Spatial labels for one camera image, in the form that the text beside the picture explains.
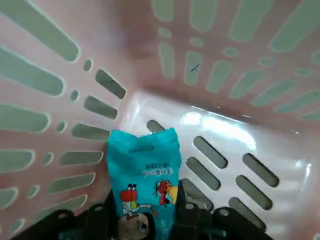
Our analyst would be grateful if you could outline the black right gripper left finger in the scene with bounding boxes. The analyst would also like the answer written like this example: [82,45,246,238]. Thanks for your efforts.
[9,189,120,240]

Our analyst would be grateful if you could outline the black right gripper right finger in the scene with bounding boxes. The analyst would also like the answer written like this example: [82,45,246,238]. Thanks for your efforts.
[172,178,276,240]

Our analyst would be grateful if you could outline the pink plastic slotted basket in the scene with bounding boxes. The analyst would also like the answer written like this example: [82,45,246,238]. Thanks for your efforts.
[0,0,320,240]

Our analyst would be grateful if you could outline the green snack packet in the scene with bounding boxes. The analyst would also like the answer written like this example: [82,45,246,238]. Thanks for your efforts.
[106,127,182,240]

